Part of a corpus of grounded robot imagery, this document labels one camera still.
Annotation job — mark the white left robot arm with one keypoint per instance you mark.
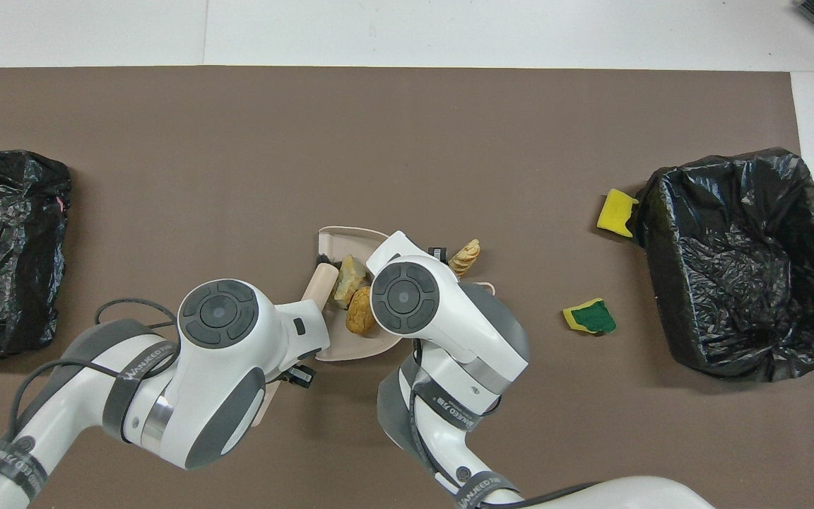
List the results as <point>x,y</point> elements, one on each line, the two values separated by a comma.
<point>216,382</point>

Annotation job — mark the beige plastic dustpan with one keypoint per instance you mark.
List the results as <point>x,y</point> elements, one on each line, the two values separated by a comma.
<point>372,346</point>

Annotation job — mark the yellow green sponge piece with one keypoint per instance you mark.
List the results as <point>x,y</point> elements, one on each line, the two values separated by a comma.
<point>594,319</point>

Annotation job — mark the beige hand brush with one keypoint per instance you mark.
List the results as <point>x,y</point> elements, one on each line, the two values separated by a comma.
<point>319,286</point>

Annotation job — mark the large pale bread chunk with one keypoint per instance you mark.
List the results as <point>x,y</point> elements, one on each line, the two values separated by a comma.
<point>349,279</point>

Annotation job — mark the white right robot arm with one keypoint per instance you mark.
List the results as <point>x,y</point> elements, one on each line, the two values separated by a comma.
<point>463,332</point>

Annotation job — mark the beige rock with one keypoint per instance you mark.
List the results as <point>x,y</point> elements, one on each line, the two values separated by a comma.
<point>465,258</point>

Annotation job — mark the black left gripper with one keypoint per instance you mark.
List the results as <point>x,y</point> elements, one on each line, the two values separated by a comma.
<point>301,376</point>

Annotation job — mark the brown table mat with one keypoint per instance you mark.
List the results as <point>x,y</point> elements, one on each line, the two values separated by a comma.
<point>449,106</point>

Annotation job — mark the brown bread roll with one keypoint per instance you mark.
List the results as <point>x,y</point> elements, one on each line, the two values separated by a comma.
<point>360,314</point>

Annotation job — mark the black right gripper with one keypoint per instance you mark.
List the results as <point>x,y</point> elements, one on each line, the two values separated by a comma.
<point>438,254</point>

